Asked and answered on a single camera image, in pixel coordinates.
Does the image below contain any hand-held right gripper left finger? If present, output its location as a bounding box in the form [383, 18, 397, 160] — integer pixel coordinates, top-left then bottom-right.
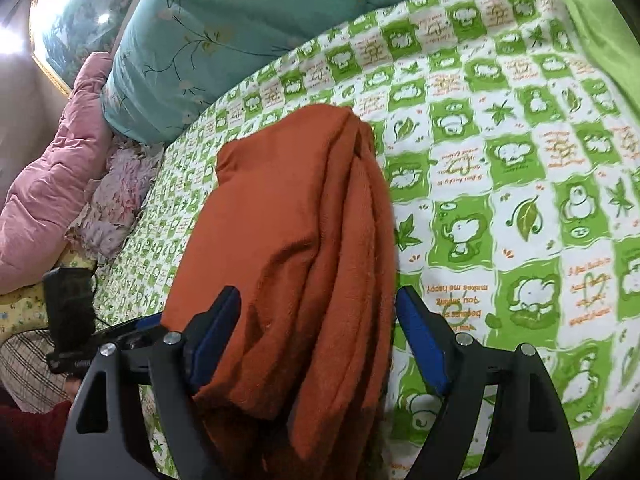
[54, 285, 243, 480]

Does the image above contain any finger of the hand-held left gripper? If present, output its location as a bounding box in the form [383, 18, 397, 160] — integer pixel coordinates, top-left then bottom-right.
[96, 311, 170, 350]

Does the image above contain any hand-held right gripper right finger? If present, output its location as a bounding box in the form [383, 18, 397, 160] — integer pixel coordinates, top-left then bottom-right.
[394, 285, 574, 480]

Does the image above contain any orange knit sweater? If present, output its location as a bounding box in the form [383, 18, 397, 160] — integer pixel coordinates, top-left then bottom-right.
[162, 103, 399, 480]

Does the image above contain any plaid cloth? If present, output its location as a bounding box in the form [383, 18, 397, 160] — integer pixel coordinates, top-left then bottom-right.
[0, 332, 77, 414]

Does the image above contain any lavender floral cloth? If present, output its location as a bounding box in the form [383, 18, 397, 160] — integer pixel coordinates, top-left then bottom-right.
[65, 142, 164, 262]

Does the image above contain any pink quilt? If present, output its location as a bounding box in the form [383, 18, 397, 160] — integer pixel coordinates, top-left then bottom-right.
[0, 52, 119, 297]

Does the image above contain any green patterned bed sheet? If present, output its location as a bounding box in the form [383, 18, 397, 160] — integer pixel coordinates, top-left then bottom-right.
[92, 0, 640, 480]

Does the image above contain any gold framed painting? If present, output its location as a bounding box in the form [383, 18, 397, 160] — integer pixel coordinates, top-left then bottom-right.
[27, 0, 147, 97]

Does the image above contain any teal floral quilt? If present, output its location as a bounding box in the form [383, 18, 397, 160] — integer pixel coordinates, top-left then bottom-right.
[100, 0, 601, 147]

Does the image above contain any light green cloth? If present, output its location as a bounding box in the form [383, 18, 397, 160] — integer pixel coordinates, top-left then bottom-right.
[556, 0, 640, 92]

